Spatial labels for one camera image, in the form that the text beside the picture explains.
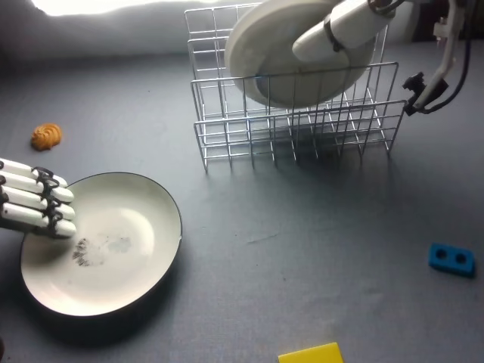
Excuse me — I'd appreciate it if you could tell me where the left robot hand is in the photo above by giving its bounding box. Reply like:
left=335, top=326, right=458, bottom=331
left=0, top=157, right=79, bottom=239

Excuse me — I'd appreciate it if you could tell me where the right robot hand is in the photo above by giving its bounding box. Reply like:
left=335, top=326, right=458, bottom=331
left=293, top=0, right=408, bottom=64

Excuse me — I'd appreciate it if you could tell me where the white plate pale underside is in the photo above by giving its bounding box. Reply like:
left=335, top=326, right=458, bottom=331
left=223, top=0, right=376, bottom=109

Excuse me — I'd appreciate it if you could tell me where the white plate dark underside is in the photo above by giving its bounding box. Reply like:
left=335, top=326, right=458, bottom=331
left=20, top=172, right=185, bottom=319

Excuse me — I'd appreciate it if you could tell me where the orange swirl cookie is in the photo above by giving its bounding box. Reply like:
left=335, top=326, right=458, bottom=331
left=30, top=123, right=64, bottom=152

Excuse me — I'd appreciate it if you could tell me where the blue block with two holes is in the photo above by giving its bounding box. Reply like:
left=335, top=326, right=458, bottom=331
left=427, top=243, right=476, bottom=279

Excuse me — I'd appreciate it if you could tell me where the yellow flat block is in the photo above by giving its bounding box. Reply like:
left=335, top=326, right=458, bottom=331
left=278, top=342, right=345, bottom=363

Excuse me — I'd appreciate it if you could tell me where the silver wire dish rack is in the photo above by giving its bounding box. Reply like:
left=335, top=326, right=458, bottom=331
left=184, top=2, right=408, bottom=173

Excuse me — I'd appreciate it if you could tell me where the thick black cable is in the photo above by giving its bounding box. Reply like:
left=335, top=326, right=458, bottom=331
left=414, top=0, right=473, bottom=114

